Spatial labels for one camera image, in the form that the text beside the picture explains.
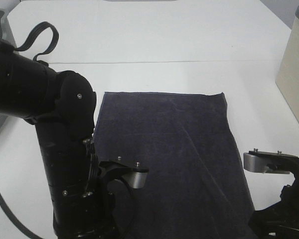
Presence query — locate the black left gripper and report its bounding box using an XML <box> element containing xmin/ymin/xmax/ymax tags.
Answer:
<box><xmin>77</xmin><ymin>160</ymin><xmax>134</xmax><ymax>239</ymax></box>

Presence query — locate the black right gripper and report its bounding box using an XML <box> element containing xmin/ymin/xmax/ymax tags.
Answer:
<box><xmin>249</xmin><ymin>159</ymin><xmax>299</xmax><ymax>239</ymax></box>

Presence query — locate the dark navy towel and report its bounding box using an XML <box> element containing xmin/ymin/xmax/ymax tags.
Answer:
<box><xmin>94</xmin><ymin>92</ymin><xmax>255</xmax><ymax>239</ymax></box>

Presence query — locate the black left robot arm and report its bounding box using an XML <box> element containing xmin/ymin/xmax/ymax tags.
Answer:
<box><xmin>0</xmin><ymin>39</ymin><xmax>148</xmax><ymax>239</ymax></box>

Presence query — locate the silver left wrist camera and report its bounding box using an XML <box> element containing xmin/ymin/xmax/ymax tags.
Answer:
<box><xmin>122</xmin><ymin>161</ymin><xmax>149</xmax><ymax>189</ymax></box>

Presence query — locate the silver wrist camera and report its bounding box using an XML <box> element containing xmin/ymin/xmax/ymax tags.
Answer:
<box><xmin>122</xmin><ymin>161</ymin><xmax>149</xmax><ymax>189</ymax></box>
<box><xmin>243</xmin><ymin>148</ymin><xmax>299</xmax><ymax>174</ymax></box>

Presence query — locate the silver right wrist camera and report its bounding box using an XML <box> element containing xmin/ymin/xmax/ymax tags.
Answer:
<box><xmin>243</xmin><ymin>148</ymin><xmax>299</xmax><ymax>174</ymax></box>

